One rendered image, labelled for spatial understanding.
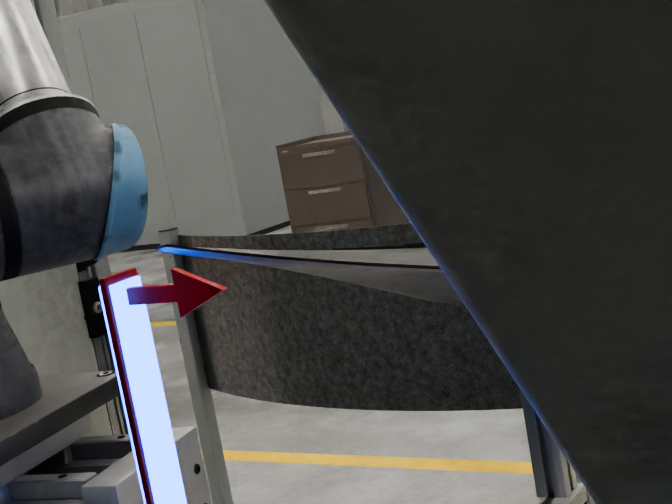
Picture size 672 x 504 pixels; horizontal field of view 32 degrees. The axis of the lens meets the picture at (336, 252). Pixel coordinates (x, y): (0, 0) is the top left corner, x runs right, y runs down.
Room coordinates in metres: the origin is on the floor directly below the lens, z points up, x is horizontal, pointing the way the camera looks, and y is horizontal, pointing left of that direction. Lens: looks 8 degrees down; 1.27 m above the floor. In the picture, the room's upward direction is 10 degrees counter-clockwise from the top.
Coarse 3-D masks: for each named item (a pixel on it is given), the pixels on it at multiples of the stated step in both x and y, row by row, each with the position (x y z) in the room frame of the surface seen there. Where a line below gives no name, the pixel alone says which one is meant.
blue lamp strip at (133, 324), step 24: (120, 288) 0.56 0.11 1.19; (120, 312) 0.56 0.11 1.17; (144, 312) 0.57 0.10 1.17; (120, 336) 0.56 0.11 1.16; (144, 336) 0.57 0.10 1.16; (144, 360) 0.56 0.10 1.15; (144, 384) 0.56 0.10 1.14; (144, 408) 0.56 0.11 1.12; (144, 432) 0.56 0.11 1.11; (168, 432) 0.57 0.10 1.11; (168, 456) 0.57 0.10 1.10; (168, 480) 0.56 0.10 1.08
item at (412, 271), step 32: (224, 256) 0.42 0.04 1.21; (256, 256) 0.41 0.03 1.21; (288, 256) 0.41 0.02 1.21; (320, 256) 0.42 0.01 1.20; (352, 256) 0.42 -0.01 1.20; (384, 256) 0.41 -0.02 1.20; (416, 256) 0.41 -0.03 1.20; (384, 288) 0.58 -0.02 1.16; (416, 288) 0.58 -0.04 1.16; (448, 288) 0.58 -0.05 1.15
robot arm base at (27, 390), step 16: (0, 304) 1.00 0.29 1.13; (0, 320) 0.99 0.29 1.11; (0, 336) 0.98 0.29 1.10; (0, 352) 0.97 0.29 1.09; (16, 352) 0.99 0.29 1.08; (0, 368) 0.96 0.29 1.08; (16, 368) 0.97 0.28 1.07; (32, 368) 1.00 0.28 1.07; (0, 384) 0.95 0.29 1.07; (16, 384) 0.96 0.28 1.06; (32, 384) 0.98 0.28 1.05; (0, 400) 0.95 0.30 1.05; (16, 400) 0.96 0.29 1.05; (32, 400) 0.98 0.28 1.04; (0, 416) 0.94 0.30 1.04
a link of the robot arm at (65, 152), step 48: (0, 0) 1.13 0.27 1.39; (0, 48) 1.10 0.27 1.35; (48, 48) 1.13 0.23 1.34; (0, 96) 1.08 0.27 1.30; (48, 96) 1.06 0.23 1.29; (0, 144) 1.04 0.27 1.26; (48, 144) 1.03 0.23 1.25; (96, 144) 1.04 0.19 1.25; (48, 192) 1.00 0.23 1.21; (96, 192) 1.02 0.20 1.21; (144, 192) 1.04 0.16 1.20; (48, 240) 1.00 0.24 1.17; (96, 240) 1.03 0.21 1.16
